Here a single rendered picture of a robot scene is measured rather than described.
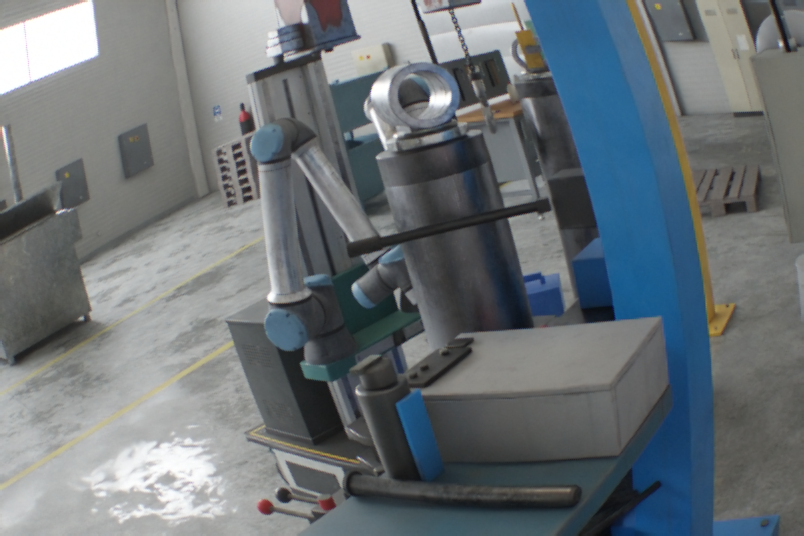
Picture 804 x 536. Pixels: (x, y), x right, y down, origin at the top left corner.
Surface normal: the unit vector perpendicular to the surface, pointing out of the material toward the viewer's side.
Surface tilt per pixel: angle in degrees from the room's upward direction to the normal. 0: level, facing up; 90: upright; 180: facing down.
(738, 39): 90
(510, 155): 90
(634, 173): 90
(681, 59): 90
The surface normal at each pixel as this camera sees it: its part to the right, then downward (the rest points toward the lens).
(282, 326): -0.33, 0.39
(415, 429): 0.79, -0.07
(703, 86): -0.55, 0.35
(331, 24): 0.65, 0.01
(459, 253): 0.01, 0.24
